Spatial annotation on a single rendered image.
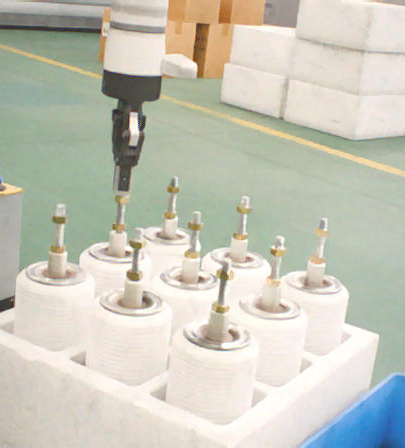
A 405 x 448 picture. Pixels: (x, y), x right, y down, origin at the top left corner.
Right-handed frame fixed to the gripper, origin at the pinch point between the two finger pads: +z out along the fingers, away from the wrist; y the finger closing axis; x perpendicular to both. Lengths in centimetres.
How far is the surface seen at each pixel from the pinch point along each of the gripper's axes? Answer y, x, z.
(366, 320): -36, 56, 35
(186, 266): 9.4, 7.6, 8.3
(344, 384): 16.3, 28.5, 21.1
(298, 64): -247, 110, 10
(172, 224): -7.0, 8.9, 8.1
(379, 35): -219, 132, -7
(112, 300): 16.5, -2.4, 10.2
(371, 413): 14.3, 34.2, 26.6
